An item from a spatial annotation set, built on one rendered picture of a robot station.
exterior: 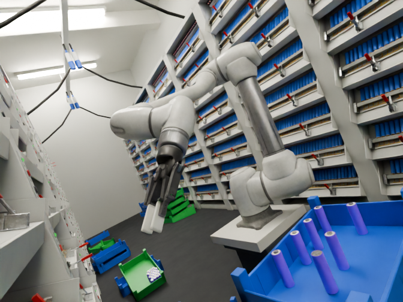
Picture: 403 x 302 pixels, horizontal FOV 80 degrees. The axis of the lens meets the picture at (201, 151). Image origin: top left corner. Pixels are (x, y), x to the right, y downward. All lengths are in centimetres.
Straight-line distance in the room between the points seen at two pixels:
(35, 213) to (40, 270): 12
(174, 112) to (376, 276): 59
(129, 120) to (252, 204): 69
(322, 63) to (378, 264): 108
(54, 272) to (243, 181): 81
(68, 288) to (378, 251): 62
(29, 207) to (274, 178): 89
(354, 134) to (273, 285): 105
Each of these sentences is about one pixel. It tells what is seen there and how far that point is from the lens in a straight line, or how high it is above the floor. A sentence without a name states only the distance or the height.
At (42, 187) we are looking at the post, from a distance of 135.
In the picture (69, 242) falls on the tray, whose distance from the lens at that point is 135.
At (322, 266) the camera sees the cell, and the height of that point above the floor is 45.
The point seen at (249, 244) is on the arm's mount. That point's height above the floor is 23.
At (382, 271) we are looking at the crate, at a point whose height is 40.
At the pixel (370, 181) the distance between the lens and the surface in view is 150.
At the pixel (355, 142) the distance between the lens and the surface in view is 144.
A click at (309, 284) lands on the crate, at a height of 40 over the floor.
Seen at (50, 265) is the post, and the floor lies 58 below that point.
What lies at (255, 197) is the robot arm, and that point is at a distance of 117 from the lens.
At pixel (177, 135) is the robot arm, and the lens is 70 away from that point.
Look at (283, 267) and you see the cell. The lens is 48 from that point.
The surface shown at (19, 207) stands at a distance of 65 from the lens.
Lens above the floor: 69
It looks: level
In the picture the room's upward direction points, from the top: 23 degrees counter-clockwise
